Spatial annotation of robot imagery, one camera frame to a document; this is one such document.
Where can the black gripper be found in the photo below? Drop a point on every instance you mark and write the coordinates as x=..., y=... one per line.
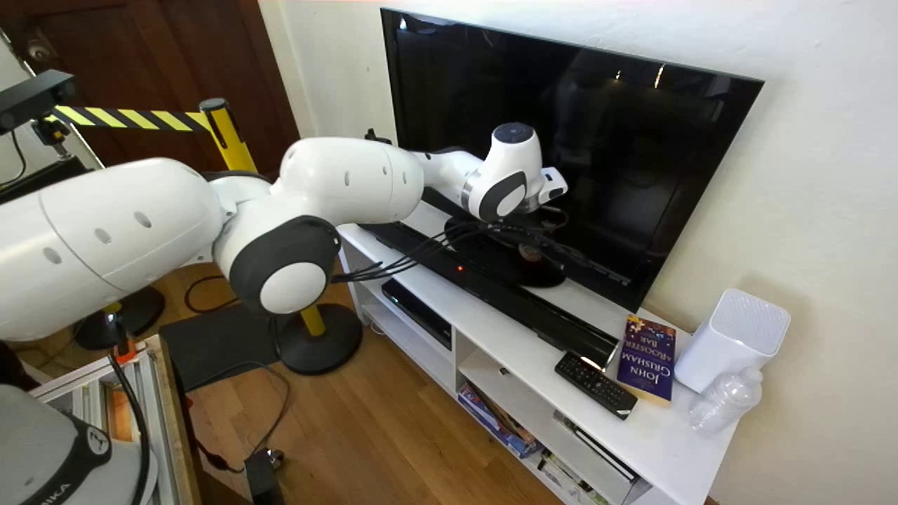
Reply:
x=529, y=233

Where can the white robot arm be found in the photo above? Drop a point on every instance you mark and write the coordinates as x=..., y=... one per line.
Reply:
x=93, y=240

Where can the long black soundbar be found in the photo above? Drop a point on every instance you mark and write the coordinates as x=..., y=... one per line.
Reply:
x=464, y=257

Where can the white TV stand cabinet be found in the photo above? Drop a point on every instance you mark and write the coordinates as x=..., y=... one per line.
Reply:
x=648, y=458

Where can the black media player box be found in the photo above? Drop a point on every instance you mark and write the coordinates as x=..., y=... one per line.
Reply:
x=418, y=312

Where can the black flat screen television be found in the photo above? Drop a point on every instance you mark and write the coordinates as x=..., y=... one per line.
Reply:
x=634, y=139

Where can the black remote control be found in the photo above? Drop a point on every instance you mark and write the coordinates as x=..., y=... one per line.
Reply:
x=596, y=386

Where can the purple paperback book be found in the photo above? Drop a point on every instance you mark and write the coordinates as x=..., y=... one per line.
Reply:
x=647, y=357

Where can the colourful box on shelf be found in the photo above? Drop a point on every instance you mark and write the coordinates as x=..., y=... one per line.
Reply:
x=497, y=421

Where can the black round stanchion base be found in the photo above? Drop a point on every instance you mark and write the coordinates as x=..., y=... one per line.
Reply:
x=317, y=340

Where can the white ribbed container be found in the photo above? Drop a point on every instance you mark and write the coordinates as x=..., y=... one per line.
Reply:
x=741, y=331

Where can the clear plastic bottle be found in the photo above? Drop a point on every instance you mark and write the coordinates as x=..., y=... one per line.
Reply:
x=725, y=402

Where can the dark floor mat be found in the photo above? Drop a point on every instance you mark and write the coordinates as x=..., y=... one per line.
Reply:
x=216, y=347

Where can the yellow black barrier tape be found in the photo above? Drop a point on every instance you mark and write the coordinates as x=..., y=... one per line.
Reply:
x=129, y=118

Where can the yellow stanchion post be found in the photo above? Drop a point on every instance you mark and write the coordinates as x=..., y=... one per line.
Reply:
x=239, y=157

